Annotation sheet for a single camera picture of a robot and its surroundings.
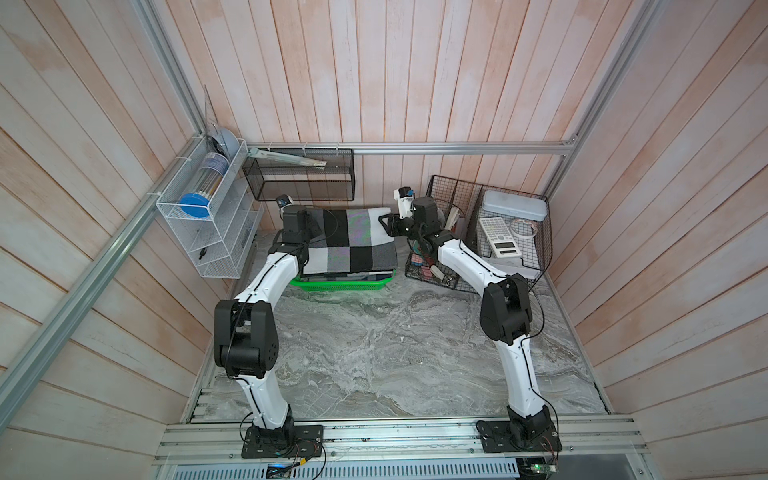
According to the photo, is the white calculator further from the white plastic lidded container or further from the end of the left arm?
the end of the left arm

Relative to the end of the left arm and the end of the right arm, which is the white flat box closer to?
the end of the right arm

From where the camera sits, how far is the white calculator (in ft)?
2.86

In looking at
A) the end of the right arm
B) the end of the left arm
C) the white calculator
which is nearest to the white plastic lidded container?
the white calculator

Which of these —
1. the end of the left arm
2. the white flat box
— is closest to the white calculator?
the white flat box

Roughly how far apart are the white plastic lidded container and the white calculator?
0.05m

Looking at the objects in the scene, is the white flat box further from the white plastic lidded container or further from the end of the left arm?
the end of the left arm

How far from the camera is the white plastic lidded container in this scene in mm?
973
